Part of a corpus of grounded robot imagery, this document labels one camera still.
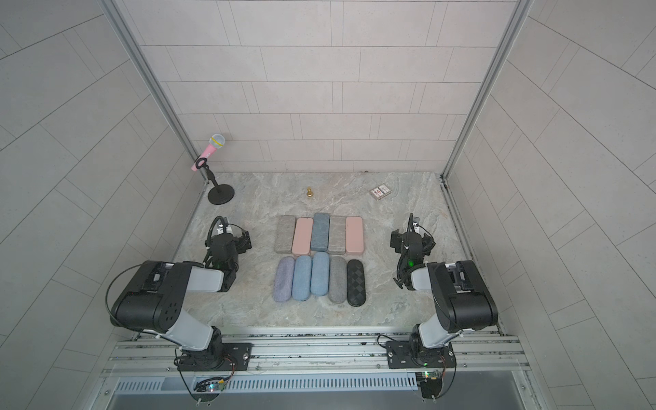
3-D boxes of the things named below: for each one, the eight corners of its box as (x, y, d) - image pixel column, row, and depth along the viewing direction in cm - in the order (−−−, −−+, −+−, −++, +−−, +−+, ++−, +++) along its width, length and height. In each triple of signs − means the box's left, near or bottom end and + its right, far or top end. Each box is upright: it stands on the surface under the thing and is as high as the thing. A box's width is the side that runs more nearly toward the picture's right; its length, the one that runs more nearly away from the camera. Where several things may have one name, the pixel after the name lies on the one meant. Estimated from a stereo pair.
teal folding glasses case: (328, 254, 94) (327, 250, 91) (329, 220, 104) (329, 215, 101) (345, 255, 94) (345, 250, 91) (345, 220, 104) (345, 215, 101)
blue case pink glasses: (310, 295, 84) (309, 292, 82) (313, 255, 94) (312, 251, 91) (328, 295, 84) (328, 292, 82) (329, 255, 94) (329, 251, 91)
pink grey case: (292, 254, 94) (291, 250, 91) (296, 221, 103) (295, 217, 101) (310, 255, 94) (310, 250, 91) (313, 222, 103) (313, 217, 101)
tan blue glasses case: (291, 301, 83) (289, 297, 81) (296, 258, 93) (295, 254, 90) (309, 301, 83) (309, 297, 81) (313, 258, 93) (312, 255, 90)
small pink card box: (376, 201, 110) (377, 198, 109) (369, 193, 113) (369, 190, 111) (391, 193, 113) (392, 190, 111) (383, 186, 116) (384, 182, 114)
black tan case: (347, 306, 82) (347, 303, 80) (346, 262, 92) (346, 259, 90) (365, 306, 82) (366, 303, 80) (363, 262, 92) (363, 259, 90)
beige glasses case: (328, 303, 83) (327, 300, 80) (329, 260, 93) (329, 255, 90) (347, 303, 83) (347, 300, 80) (346, 260, 93) (347, 255, 90)
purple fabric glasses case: (272, 301, 83) (270, 298, 80) (279, 260, 92) (278, 256, 90) (291, 301, 83) (289, 298, 80) (296, 260, 92) (295, 256, 90)
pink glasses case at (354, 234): (345, 253, 94) (346, 249, 92) (345, 220, 104) (345, 216, 101) (364, 253, 94) (365, 249, 92) (362, 220, 104) (363, 216, 101)
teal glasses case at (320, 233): (311, 250, 95) (310, 246, 92) (314, 217, 104) (313, 213, 102) (329, 250, 95) (329, 246, 92) (330, 218, 104) (330, 213, 102)
